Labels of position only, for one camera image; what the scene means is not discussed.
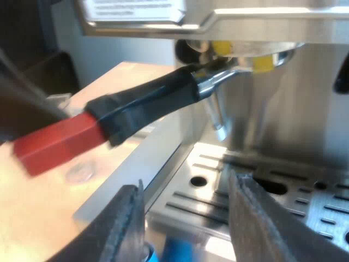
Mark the bright blue tamper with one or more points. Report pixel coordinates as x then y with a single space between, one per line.
177 251

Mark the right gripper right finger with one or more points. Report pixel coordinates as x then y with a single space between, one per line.
261 232

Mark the steel espresso machine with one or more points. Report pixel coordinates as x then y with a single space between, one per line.
272 109

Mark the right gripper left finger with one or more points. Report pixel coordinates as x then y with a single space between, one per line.
114 234

